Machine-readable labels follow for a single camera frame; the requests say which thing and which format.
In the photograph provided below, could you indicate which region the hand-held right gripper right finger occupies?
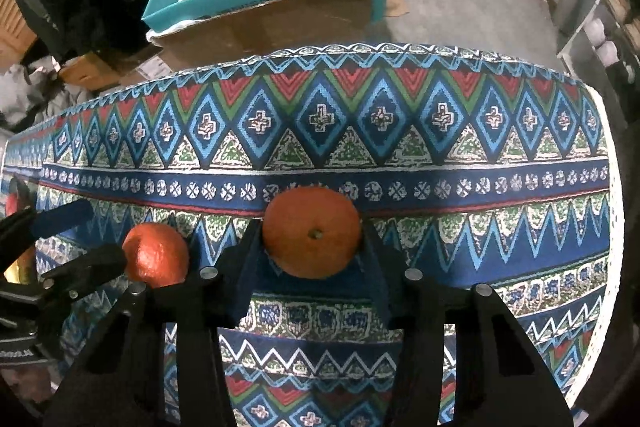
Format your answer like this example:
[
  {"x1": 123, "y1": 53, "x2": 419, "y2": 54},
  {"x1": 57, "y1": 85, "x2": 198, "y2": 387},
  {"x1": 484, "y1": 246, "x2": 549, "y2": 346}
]
[{"x1": 357, "y1": 222, "x2": 576, "y2": 427}]

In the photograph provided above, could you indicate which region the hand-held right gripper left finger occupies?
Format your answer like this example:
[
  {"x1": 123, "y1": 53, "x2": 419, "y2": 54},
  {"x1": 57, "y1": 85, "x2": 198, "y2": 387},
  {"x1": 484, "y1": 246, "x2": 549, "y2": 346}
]
[{"x1": 50, "y1": 219, "x2": 263, "y2": 427}]

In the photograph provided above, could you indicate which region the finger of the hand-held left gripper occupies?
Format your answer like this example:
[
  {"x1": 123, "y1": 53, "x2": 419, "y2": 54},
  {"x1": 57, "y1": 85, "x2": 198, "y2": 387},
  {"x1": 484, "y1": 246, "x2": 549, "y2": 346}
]
[
  {"x1": 0, "y1": 199, "x2": 93, "y2": 253},
  {"x1": 40, "y1": 244, "x2": 128, "y2": 303}
]

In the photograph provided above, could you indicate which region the small tangerine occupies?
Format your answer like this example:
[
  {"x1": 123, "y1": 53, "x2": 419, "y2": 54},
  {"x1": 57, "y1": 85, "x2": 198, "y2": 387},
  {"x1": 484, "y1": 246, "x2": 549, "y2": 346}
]
[{"x1": 121, "y1": 223, "x2": 191, "y2": 287}]

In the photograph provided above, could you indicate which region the large orange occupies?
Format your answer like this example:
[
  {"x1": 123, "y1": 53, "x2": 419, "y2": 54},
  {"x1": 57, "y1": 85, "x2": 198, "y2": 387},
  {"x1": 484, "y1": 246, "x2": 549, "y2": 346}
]
[{"x1": 262, "y1": 187, "x2": 362, "y2": 280}]

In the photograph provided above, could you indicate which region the blue patterned tablecloth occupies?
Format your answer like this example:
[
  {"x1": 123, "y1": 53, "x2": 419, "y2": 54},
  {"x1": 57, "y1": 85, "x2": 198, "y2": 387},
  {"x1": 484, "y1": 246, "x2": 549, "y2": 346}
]
[{"x1": 0, "y1": 39, "x2": 623, "y2": 427}]

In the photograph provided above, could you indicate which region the grey clothing pile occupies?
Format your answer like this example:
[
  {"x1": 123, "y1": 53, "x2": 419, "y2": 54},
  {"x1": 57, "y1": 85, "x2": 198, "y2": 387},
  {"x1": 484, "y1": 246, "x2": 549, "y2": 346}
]
[{"x1": 0, "y1": 57, "x2": 96, "y2": 132}]

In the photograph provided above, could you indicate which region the small cardboard box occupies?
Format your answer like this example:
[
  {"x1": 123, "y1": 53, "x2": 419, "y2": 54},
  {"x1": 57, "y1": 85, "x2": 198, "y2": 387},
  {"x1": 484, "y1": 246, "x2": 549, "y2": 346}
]
[{"x1": 57, "y1": 42, "x2": 163, "y2": 90}]

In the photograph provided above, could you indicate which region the flat cardboard with label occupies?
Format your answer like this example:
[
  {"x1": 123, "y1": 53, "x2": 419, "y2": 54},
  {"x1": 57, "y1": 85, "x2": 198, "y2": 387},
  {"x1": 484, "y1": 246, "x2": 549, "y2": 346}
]
[{"x1": 117, "y1": 54, "x2": 178, "y2": 88}]

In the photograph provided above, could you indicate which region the wooden louvered door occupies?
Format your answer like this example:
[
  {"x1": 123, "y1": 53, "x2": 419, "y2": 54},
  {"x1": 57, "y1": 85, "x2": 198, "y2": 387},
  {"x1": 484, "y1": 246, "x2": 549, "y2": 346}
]
[{"x1": 0, "y1": 0, "x2": 38, "y2": 68}]

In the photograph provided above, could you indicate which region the large brown cardboard box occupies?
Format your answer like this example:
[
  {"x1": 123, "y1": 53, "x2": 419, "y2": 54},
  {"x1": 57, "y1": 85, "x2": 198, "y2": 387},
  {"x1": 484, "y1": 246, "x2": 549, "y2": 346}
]
[{"x1": 147, "y1": 0, "x2": 408, "y2": 72}]

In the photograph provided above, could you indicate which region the white shelf unit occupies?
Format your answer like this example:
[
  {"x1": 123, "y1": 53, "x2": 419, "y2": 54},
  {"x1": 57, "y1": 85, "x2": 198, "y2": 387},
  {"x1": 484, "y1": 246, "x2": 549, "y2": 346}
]
[{"x1": 557, "y1": 0, "x2": 640, "y2": 82}]

